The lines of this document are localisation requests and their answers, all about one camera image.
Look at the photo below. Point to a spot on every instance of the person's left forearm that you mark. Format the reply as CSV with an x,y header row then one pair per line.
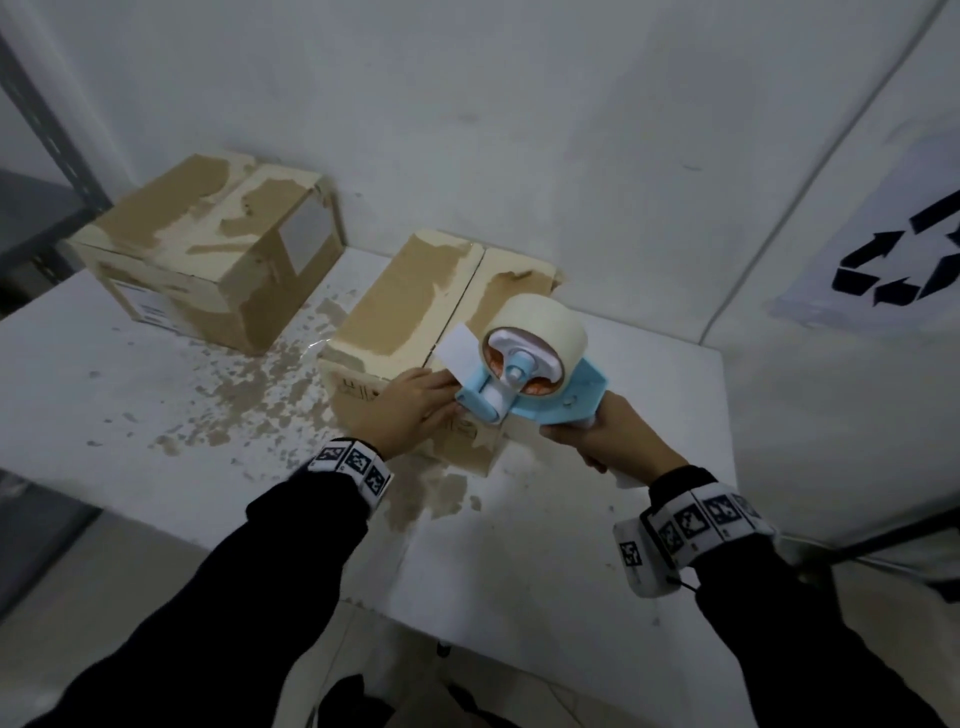
x,y
225,600

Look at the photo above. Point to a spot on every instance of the white marker wristband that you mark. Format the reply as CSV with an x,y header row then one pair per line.
x,y
352,465

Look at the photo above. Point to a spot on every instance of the person's left hand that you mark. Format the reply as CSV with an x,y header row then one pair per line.
x,y
401,416

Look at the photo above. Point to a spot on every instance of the beige packing tape roll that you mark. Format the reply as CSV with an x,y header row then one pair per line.
x,y
551,322

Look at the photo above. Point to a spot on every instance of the person's right hand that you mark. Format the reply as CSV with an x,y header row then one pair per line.
x,y
626,442

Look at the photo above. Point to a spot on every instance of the person's right forearm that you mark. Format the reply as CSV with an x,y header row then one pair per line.
x,y
787,637

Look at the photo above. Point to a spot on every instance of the white marker wrist camera band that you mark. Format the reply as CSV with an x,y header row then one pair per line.
x,y
690,532

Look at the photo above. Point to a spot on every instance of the white recycling symbol sign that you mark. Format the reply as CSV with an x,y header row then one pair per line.
x,y
885,247

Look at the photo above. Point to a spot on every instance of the dark metal bar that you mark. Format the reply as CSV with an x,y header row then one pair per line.
x,y
900,536

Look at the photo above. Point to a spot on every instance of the person's black shoe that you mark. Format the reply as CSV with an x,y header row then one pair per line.
x,y
360,705

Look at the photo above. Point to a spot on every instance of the torn cardboard box white label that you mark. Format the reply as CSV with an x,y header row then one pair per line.
x,y
217,247

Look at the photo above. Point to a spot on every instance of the light blue tape dispenser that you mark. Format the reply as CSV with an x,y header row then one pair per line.
x,y
559,405

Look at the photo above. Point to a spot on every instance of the person's left fingers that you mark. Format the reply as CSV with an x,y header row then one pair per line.
x,y
435,390

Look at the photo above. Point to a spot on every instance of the person's right fingers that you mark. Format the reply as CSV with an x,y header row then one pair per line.
x,y
574,439

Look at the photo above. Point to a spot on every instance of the grey metal shelf rack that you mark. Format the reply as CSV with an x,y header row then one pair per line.
x,y
45,202

